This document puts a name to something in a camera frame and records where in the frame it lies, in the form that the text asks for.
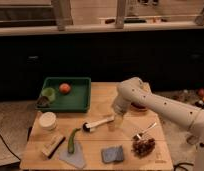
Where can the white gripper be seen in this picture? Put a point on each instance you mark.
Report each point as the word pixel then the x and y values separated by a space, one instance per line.
pixel 118 119

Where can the white handled dish brush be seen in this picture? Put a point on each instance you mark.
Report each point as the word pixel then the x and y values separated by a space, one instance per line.
pixel 90 127

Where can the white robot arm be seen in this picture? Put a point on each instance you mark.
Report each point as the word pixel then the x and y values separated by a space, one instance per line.
pixel 187 116

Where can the white paper cup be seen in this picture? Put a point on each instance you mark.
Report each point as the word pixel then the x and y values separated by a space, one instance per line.
pixel 48 120

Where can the small green cup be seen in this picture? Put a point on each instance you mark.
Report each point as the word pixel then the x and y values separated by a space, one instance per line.
pixel 49 93

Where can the dark brown bowl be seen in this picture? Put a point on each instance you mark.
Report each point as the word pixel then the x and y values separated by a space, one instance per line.
pixel 139 107

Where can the metal spoon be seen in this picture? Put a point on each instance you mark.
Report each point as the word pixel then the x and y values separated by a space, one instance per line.
pixel 139 136

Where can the brown dried grape bunch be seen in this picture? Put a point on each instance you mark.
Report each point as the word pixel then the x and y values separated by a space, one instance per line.
pixel 142 148

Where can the blue sponge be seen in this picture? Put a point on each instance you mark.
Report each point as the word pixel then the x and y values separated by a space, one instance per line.
pixel 112 154

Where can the green chili pepper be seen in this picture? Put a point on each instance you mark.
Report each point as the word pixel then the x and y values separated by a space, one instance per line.
pixel 71 146

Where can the grey cloth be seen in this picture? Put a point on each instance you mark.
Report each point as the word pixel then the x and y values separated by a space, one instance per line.
pixel 76 159

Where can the orange fruit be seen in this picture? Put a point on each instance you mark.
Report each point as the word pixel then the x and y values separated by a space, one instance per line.
pixel 64 88

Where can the green plastic tray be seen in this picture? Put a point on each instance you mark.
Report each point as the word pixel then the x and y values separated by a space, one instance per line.
pixel 76 100

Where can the wooden block eraser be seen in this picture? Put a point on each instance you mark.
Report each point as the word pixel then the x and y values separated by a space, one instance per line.
pixel 49 148

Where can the spice bottles rack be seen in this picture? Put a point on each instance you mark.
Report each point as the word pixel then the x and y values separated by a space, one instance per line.
pixel 193 97

